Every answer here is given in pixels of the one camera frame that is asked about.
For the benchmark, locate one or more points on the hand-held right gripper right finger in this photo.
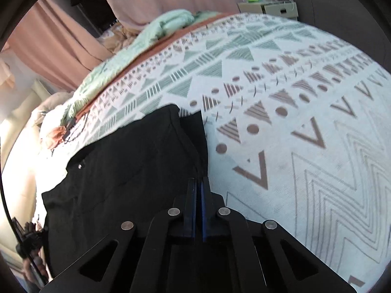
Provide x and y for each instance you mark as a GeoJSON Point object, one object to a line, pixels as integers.
{"type": "Point", "coordinates": [204, 207]}

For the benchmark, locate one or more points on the white pillow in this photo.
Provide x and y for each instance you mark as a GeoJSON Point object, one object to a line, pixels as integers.
{"type": "Point", "coordinates": [45, 113]}

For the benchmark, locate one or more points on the patterned bed blanket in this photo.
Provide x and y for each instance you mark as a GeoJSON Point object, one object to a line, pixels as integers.
{"type": "Point", "coordinates": [290, 113]}

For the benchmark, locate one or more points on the black power adapter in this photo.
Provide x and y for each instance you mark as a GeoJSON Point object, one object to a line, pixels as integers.
{"type": "Point", "coordinates": [70, 124]}

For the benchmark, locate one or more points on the black pants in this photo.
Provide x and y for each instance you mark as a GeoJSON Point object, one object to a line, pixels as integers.
{"type": "Point", "coordinates": [122, 174]}

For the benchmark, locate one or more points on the cream upholstered headboard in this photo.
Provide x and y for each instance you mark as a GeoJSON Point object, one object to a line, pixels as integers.
{"type": "Point", "coordinates": [15, 128]}

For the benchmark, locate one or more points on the mint green duvet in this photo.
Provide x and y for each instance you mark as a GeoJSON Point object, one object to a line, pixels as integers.
{"type": "Point", "coordinates": [122, 61]}

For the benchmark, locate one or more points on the beige crumpled cloth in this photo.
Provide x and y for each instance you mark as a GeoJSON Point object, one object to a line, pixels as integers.
{"type": "Point", "coordinates": [122, 35]}

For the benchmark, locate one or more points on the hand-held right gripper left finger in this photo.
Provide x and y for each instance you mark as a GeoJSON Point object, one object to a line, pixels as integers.
{"type": "Point", "coordinates": [191, 201]}

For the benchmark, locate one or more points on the small white nightstand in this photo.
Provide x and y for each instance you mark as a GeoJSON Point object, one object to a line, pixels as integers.
{"type": "Point", "coordinates": [275, 9]}

